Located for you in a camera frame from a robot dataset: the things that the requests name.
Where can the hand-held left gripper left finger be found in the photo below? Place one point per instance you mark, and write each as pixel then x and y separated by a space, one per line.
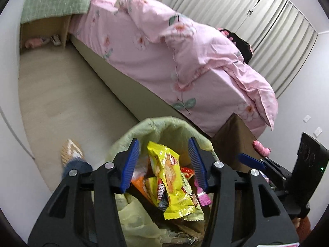
pixel 129 164

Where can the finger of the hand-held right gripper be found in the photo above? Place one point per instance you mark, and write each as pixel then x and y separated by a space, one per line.
pixel 250 159

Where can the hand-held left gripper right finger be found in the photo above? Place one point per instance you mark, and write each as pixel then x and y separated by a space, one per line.
pixel 198 167

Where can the red snack packet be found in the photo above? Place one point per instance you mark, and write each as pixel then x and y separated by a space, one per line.
pixel 186 173

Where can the pink snack packet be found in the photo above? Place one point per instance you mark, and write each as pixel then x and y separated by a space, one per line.
pixel 204 198

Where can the long yellow snack packet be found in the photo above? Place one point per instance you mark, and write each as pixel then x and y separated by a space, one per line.
pixel 169 182

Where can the gold yellow snack packet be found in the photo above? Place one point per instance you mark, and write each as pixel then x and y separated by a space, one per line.
pixel 151 190

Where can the bin with yellow plastic bag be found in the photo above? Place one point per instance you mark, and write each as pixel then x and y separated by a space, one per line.
pixel 159 124

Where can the pink caterpillar toy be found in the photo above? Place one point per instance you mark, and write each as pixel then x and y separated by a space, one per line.
pixel 261 148

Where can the patterned slipper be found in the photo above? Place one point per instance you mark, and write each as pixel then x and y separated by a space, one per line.
pixel 72 149

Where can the bed with pink floral sheet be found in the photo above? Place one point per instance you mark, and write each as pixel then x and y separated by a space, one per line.
pixel 133 64

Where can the black garment with pink print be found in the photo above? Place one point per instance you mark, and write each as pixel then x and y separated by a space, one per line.
pixel 243 46

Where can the pink floral duvet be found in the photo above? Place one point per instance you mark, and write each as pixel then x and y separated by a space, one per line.
pixel 205 51

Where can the white pleated curtain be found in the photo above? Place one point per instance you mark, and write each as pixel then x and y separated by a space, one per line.
pixel 257 12

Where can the wooden nightstand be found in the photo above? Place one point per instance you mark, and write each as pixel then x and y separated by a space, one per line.
pixel 64 28

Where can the pink slipper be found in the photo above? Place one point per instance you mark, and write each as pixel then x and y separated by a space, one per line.
pixel 33 43

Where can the green checkered cloth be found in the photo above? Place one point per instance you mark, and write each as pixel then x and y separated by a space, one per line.
pixel 51 5

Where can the white wall socket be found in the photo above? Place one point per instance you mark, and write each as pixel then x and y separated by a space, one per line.
pixel 318 131
pixel 307 118

